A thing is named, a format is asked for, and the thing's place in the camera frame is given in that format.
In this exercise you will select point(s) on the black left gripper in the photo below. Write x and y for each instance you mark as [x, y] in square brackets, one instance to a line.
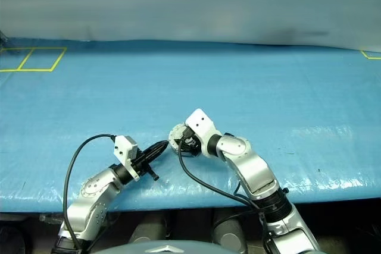
[143, 166]

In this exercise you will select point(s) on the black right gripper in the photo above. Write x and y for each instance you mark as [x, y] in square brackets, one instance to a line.
[190, 144]

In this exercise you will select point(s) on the silver motor lid circuit board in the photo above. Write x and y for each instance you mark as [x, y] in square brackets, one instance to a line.
[176, 133]

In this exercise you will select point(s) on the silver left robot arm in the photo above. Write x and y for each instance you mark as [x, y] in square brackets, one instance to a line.
[92, 194]

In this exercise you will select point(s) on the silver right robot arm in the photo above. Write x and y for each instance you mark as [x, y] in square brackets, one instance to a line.
[253, 164]

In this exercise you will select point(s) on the grey rounded cylinder shape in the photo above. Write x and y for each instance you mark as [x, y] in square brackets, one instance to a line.
[147, 230]
[229, 233]

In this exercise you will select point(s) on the grey robot torso with emblem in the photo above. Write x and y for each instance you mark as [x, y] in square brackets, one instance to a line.
[166, 248]

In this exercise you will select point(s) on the yellow tape double rectangle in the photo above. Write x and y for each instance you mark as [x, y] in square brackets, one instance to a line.
[38, 70]

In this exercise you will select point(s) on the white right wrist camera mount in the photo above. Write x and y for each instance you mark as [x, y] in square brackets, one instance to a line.
[202, 126]

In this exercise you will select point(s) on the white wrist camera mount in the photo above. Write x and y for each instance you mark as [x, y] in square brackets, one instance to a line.
[122, 150]
[202, 126]

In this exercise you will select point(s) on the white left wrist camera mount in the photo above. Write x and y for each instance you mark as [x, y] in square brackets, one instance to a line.
[122, 150]

